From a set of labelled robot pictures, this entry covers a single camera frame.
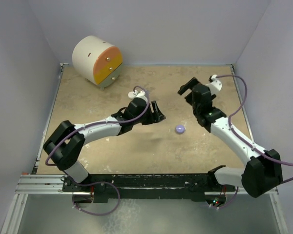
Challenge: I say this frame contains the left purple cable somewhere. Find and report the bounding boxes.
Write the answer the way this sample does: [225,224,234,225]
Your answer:
[44,85,150,215]

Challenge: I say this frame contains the aluminium frame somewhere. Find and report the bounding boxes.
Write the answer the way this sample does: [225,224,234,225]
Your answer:
[2,65,288,234]

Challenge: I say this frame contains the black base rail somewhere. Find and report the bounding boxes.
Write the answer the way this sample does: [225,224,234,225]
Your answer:
[62,169,235,203]

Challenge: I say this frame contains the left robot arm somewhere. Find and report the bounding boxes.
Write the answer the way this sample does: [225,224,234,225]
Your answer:
[43,97,166,191]

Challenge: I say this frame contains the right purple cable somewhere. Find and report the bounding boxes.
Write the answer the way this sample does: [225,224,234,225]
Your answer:
[209,74,293,210]

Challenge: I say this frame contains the purple earbud charging case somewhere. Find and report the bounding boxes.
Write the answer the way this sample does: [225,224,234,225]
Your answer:
[175,124,185,134]

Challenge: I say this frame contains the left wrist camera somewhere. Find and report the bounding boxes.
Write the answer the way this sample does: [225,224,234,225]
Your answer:
[127,90,147,101]

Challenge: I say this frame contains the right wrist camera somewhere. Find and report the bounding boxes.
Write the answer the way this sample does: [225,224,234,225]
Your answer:
[206,75,222,96]

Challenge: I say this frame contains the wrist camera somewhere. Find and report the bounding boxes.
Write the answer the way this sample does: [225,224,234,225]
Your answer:
[206,75,222,96]
[127,90,147,101]

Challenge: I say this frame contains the purple cable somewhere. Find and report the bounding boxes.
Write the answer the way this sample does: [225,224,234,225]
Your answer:
[44,85,150,215]
[209,74,293,210]

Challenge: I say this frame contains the round mini drawer cabinet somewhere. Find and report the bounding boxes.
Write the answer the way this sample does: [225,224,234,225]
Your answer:
[72,36,123,89]

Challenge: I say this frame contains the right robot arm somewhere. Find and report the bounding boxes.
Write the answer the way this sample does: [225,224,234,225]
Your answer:
[178,75,283,198]

